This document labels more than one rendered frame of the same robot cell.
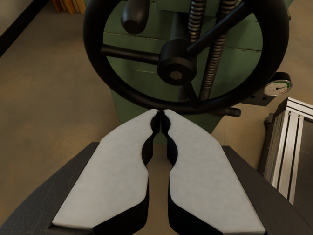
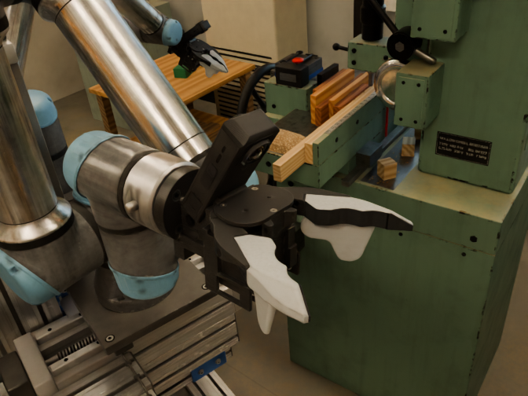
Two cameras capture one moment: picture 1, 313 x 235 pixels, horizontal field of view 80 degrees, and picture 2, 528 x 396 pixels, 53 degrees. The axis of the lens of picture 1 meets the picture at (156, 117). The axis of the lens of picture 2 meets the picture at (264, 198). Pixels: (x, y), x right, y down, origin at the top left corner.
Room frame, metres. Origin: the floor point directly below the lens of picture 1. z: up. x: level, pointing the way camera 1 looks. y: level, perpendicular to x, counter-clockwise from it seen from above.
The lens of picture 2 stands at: (1.02, -1.30, 1.49)
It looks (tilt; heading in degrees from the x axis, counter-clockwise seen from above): 34 degrees down; 124
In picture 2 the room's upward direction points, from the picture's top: 5 degrees counter-clockwise
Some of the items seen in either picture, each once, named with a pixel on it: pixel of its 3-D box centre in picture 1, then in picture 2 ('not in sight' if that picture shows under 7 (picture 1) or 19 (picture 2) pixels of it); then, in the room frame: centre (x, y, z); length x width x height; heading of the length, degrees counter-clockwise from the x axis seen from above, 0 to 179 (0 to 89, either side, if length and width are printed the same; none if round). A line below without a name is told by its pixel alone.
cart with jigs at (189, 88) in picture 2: not in sight; (179, 113); (-0.79, 0.69, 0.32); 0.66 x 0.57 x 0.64; 83
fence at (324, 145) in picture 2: not in sight; (376, 102); (0.59, -0.10, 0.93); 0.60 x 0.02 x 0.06; 85
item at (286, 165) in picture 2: not in sight; (341, 120); (0.54, -0.21, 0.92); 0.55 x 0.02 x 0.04; 85
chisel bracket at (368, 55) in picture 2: not in sight; (378, 57); (0.58, -0.06, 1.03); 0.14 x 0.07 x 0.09; 175
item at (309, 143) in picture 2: not in sight; (370, 101); (0.57, -0.10, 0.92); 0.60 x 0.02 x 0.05; 85
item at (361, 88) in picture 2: not in sight; (352, 103); (0.53, -0.11, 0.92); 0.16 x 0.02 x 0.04; 85
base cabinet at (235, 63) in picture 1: (173, 63); (400, 273); (0.68, -0.06, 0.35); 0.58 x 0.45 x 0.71; 175
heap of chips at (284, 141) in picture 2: not in sight; (280, 137); (0.45, -0.34, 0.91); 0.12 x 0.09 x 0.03; 175
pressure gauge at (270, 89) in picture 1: (274, 85); not in sight; (0.33, -0.30, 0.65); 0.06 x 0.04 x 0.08; 85
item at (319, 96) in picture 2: not in sight; (333, 95); (0.48, -0.12, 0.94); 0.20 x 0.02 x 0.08; 85
